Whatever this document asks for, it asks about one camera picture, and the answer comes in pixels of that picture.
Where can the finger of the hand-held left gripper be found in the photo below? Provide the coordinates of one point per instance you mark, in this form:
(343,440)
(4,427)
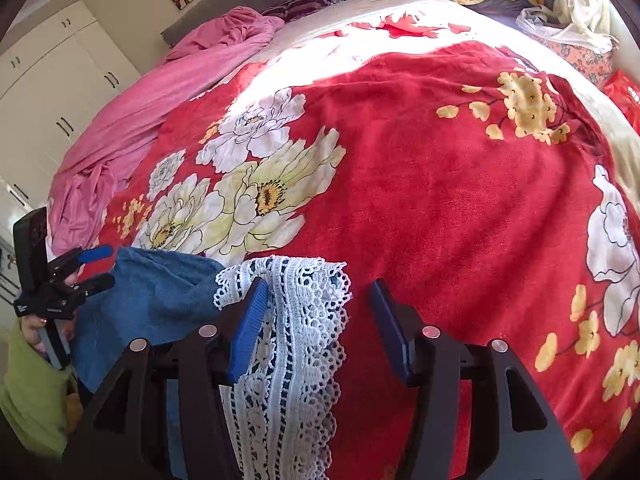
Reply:
(97,284)
(97,253)

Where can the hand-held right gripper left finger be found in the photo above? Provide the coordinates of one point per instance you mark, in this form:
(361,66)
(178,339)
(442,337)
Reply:
(245,332)

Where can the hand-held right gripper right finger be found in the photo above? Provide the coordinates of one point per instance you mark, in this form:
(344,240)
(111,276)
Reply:
(391,332)

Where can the blue denim pants lace trim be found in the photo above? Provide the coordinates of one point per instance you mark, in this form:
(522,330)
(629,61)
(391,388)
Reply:
(150,292)

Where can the person's left hand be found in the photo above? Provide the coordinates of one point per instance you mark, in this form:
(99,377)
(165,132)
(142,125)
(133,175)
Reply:
(30,332)

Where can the red floral blanket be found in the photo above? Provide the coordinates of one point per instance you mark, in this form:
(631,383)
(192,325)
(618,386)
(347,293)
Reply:
(425,185)

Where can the pink blanket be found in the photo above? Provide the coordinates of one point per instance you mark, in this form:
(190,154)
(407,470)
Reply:
(150,95)

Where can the cream wardrobe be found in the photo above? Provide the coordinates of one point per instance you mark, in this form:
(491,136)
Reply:
(45,85)

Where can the purple striped pillow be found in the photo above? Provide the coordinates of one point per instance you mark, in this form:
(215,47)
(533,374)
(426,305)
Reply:
(300,5)

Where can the red plastic bag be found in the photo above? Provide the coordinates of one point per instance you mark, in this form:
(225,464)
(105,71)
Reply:
(627,97)

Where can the peach floral cloth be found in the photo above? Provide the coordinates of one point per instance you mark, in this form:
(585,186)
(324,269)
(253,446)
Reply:
(585,57)

